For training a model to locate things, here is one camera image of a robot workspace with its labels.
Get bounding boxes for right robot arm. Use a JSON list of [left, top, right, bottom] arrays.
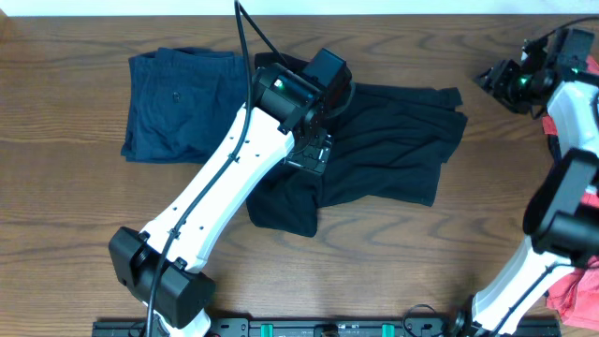
[[445, 22, 598, 336]]

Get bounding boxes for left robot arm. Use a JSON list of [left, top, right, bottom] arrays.
[[109, 49, 355, 336]]

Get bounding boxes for black polo shirt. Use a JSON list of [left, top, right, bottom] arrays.
[[245, 51, 469, 238]]

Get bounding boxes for red shirt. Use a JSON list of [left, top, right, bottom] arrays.
[[542, 56, 598, 331]]

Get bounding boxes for folded dark blue shorts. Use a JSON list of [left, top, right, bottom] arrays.
[[121, 47, 247, 164]]

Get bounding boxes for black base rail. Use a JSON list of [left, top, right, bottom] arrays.
[[91, 316, 562, 337]]

